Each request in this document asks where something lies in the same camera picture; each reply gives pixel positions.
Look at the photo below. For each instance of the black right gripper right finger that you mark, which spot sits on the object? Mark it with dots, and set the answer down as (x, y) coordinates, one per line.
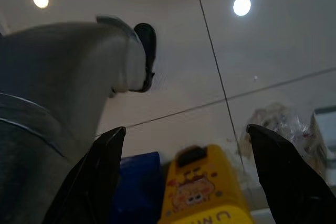
(294, 187)

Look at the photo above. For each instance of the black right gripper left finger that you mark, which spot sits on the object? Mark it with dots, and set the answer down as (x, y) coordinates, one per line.
(89, 182)

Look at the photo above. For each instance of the yellow cartoon print bin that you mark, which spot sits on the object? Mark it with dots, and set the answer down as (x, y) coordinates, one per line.
(220, 161)

